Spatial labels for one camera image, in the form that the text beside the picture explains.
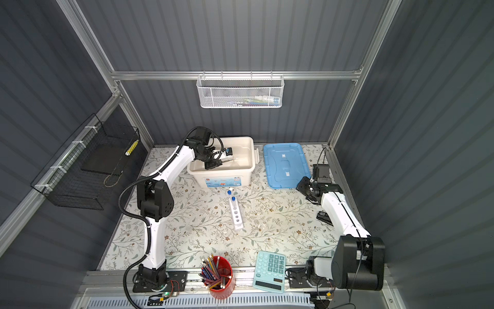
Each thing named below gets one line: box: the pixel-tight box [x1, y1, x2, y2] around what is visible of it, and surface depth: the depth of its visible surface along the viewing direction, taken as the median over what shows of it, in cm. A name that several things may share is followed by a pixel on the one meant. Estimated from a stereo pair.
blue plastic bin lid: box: [263, 142, 312, 190], surface depth 114 cm
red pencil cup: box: [201, 255, 237, 300], surface depth 67 cm
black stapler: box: [315, 211, 334, 227], surface depth 90 cm
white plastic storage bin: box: [187, 136, 260, 188], surface depth 96 cm
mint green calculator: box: [252, 250, 287, 294], surface depth 76 cm
